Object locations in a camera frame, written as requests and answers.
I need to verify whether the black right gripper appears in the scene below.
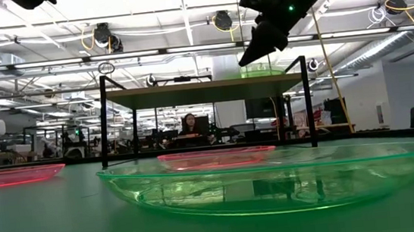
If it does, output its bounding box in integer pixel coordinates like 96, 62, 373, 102
232, 0, 325, 68

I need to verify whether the transparent pink plastic plate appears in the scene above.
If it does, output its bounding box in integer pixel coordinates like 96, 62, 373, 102
156, 143, 278, 175
0, 162, 68, 189

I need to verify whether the black monitor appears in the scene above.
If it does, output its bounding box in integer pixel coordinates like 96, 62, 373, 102
243, 96, 277, 121

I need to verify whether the person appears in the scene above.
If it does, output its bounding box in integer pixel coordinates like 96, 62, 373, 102
176, 111, 211, 149

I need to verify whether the green table mat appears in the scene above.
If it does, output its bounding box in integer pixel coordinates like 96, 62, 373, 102
0, 132, 414, 232

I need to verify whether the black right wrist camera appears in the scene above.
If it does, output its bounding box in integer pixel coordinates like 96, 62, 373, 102
238, 0, 280, 16

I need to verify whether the small black ceiling cord reel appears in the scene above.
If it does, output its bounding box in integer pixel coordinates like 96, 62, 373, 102
144, 73, 158, 87
306, 58, 320, 73

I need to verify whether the yellow hanging cable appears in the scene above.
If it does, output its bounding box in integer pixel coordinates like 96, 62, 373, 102
310, 3, 355, 136

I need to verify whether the wooden shelf black metal frame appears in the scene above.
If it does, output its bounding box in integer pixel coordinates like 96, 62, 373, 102
93, 55, 320, 170

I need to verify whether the black robot workstation frame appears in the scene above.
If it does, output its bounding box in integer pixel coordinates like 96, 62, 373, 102
21, 121, 94, 165

